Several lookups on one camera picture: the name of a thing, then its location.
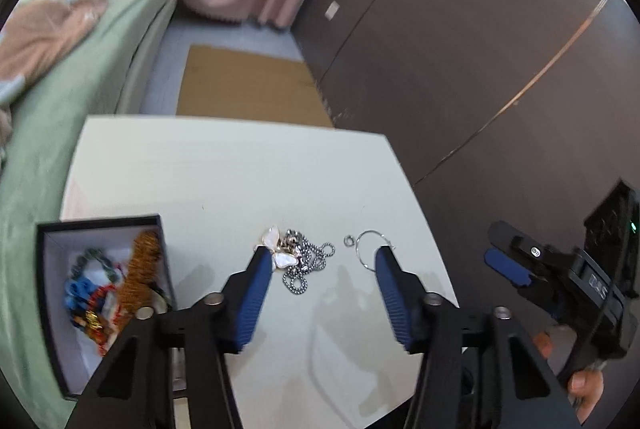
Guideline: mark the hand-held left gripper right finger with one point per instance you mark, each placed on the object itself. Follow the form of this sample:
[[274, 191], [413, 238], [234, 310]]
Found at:
[[395, 304]]

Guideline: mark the person's right hand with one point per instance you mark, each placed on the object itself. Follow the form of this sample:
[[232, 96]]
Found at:
[[587, 389]]

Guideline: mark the white butterfly pendant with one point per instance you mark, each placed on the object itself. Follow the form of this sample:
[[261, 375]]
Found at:
[[282, 259]]

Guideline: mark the black jewelry box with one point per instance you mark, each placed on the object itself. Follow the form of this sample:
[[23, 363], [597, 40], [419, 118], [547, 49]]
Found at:
[[55, 334]]

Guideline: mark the white low table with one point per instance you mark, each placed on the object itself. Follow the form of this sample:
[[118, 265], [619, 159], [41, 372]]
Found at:
[[225, 169]]

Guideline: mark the bed with green sheet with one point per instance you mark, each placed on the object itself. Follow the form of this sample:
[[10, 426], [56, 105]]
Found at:
[[100, 59]]

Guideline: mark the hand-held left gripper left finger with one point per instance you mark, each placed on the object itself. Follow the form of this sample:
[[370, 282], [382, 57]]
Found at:
[[250, 304]]

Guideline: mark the white wall socket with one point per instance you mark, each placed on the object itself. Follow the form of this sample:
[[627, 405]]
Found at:
[[332, 10]]

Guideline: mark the pink floral blanket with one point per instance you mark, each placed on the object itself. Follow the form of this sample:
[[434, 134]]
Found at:
[[45, 24]]

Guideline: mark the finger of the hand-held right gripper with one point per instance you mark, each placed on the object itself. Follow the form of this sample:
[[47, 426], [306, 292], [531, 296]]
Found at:
[[507, 269], [515, 239]]

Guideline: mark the silver hoop earring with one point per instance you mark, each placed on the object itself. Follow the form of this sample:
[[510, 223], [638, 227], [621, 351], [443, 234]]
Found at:
[[358, 254]]

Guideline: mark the flat cardboard sheet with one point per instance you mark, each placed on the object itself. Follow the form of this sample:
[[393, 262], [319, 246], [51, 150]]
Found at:
[[250, 84]]

